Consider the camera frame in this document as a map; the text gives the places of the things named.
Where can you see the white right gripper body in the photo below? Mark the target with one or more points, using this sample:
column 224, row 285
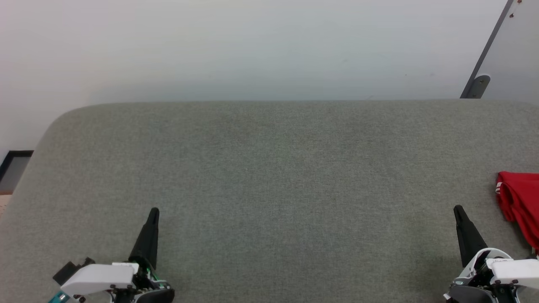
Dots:
column 501, row 273

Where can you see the grey panel with dark edge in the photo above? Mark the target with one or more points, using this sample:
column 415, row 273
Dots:
column 511, row 50

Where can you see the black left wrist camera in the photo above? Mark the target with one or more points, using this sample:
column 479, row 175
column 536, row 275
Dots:
column 69, row 269

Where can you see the red white basketball jersey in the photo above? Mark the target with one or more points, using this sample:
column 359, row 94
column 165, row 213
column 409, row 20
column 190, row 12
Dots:
column 522, row 202

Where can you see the grey metal bracket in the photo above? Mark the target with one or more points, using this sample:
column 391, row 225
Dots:
column 479, row 85

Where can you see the teal left camera connector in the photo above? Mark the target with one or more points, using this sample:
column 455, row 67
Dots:
column 59, row 298

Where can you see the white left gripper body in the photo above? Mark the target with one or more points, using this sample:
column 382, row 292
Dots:
column 101, row 277

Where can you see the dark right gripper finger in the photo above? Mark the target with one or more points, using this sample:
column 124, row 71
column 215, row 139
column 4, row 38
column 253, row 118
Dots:
column 469, row 240

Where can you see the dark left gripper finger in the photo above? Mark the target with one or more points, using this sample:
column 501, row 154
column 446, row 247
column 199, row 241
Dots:
column 147, row 242

